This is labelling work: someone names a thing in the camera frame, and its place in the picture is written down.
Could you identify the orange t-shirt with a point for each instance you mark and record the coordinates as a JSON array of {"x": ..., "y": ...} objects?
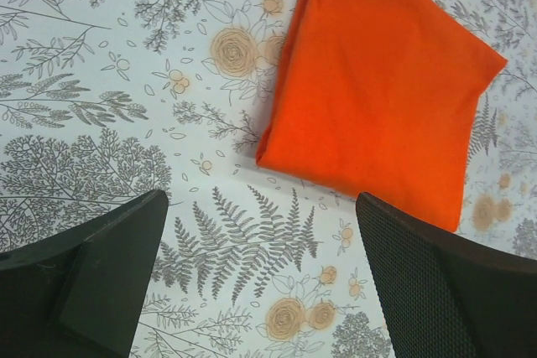
[{"x": 379, "y": 96}]

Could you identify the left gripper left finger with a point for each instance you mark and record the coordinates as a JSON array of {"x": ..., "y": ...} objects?
[{"x": 80, "y": 292}]

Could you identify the floral table mat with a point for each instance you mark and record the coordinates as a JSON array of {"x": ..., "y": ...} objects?
[{"x": 100, "y": 99}]

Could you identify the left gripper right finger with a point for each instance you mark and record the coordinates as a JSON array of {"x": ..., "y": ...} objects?
[{"x": 443, "y": 295}]

